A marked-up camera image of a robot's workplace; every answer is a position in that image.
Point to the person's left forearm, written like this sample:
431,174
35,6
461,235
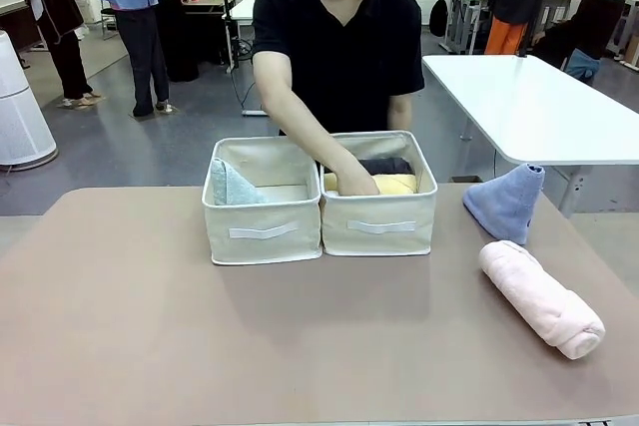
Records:
400,114

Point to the grey background desk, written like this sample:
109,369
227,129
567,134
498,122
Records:
469,2

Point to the black stand pole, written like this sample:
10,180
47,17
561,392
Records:
229,22

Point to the person's right hand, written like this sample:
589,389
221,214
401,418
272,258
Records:
354,181

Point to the pale green triangular towel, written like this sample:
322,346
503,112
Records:
229,186

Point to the pink towel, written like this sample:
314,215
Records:
539,301

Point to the small white background table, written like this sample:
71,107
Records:
244,9

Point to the cream fabric storage basket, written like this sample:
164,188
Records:
379,241
259,241

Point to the dark grey rolled towel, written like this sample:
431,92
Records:
389,165

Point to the blue triangular towel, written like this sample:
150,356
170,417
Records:
504,206

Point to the white perforated air purifier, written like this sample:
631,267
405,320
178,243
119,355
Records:
20,112

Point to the bystander in olive jacket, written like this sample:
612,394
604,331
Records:
180,22

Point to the crouching bystander in black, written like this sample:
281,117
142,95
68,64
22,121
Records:
594,22

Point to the bystander in blue shirt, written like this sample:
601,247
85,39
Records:
135,37

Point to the black backpack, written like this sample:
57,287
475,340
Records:
439,17

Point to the bystander in black vest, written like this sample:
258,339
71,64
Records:
55,12

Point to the black clamp pole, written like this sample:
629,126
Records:
524,42

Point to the white side table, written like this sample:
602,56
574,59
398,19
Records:
539,107

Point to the yellow towel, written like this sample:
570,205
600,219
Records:
397,184

